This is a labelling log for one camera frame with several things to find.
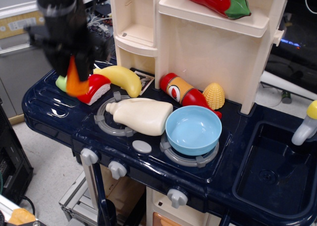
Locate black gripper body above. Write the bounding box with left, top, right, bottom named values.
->
left=24, top=7, right=110, bottom=62

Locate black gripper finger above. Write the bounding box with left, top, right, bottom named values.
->
left=75, top=53, right=94, bottom=82
left=44, top=47, right=72, bottom=77

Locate orange toy carrot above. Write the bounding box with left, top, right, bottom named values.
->
left=66, top=56, right=89, bottom=97

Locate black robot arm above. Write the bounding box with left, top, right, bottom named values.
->
left=25, top=0, right=111, bottom=81

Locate light blue plastic bowl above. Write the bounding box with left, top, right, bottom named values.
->
left=165, top=106, right=222, bottom=156

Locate green toy apple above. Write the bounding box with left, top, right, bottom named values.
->
left=55, top=75, right=67, bottom=92

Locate red white toy sushi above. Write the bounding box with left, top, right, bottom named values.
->
left=77, top=74, right=111, bottom=105

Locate yellow toy banana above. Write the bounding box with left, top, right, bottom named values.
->
left=93, top=65, right=142, bottom=98

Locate grey toy dishwasher cabinet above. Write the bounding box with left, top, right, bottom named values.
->
left=0, top=0, right=52, bottom=118

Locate grey left stove burner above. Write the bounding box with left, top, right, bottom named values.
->
left=94, top=91, right=137, bottom=137

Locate grey stove burner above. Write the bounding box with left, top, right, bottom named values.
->
left=159, top=134, right=219, bottom=168
left=94, top=91, right=137, bottom=137

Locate cream toy kitchen shelf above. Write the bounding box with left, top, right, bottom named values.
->
left=110, top=0, right=287, bottom=114

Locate cream toy bottle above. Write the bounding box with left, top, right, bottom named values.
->
left=106, top=98, right=173, bottom=136

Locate red toy ketchup bottle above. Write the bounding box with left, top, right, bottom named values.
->
left=160, top=73, right=222, bottom=119

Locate grey left stove knob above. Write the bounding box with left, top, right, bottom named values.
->
left=80, top=148, right=99, bottom=166

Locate grey stove knob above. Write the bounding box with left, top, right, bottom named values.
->
left=167, top=188, right=188, bottom=209
left=80, top=148, right=99, bottom=166
left=108, top=161, right=127, bottom=180

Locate grey round stove button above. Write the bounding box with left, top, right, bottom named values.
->
left=132, top=140, right=152, bottom=154

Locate grey middle stove knob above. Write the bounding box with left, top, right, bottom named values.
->
left=108, top=161, right=127, bottom=180

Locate black computer case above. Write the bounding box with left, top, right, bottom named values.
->
left=0, top=108, right=33, bottom=204

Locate yellow toy corn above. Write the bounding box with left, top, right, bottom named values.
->
left=203, top=83, right=225, bottom=110

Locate grey right stove burner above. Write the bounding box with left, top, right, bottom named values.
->
left=159, top=134, right=219, bottom=168

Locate red toy chili pepper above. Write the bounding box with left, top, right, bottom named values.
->
left=190, top=0, right=252, bottom=20

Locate grey right stove knob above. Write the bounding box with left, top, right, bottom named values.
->
left=167, top=188, right=188, bottom=209

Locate navy toy kitchen counter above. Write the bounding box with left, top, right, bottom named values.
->
left=22, top=71, right=317, bottom=226

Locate grey yellow toy faucet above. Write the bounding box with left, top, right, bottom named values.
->
left=291, top=100, right=317, bottom=146

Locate aluminium frame rail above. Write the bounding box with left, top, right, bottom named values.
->
left=59, top=172, right=98, bottom=226

